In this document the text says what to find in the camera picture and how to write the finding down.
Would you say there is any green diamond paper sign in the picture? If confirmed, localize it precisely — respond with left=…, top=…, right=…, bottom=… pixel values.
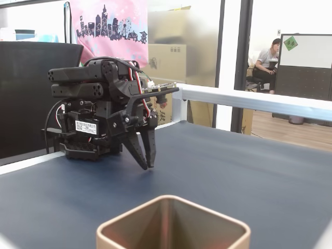
left=283, top=35, right=299, bottom=51

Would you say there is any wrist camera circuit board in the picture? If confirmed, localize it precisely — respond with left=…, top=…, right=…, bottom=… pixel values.
left=142, top=81, right=180, bottom=109

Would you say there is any black partition with whiteboard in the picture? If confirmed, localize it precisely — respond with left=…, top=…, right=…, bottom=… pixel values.
left=274, top=33, right=332, bottom=102

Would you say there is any beige square metal container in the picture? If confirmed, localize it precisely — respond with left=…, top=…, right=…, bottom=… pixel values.
left=95, top=195, right=252, bottom=249

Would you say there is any black glass wall post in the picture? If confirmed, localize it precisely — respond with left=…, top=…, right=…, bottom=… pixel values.
left=230, top=0, right=254, bottom=133

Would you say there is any cardboard box behind frosted glass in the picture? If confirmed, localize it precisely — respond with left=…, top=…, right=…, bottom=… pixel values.
left=147, top=6, right=193, bottom=45

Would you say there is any silver aluminium table frame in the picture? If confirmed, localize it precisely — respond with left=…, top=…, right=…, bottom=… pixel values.
left=0, top=83, right=332, bottom=249

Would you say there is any person's black office chair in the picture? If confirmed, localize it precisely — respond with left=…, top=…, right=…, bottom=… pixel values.
left=245, top=66, right=271, bottom=93

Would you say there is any pink skyline banner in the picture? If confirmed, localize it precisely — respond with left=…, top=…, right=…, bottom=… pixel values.
left=69, top=0, right=149, bottom=68

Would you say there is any black power cable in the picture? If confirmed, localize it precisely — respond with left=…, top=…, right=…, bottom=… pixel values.
left=43, top=100, right=65, bottom=154

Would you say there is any plain brown cardboard box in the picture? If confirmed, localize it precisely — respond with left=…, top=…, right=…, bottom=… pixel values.
left=147, top=43, right=187, bottom=84

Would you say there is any person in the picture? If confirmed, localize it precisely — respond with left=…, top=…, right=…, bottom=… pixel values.
left=253, top=38, right=281, bottom=94

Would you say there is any cardboard box with red print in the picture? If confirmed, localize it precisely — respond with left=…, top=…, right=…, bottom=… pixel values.
left=150, top=94, right=174, bottom=127

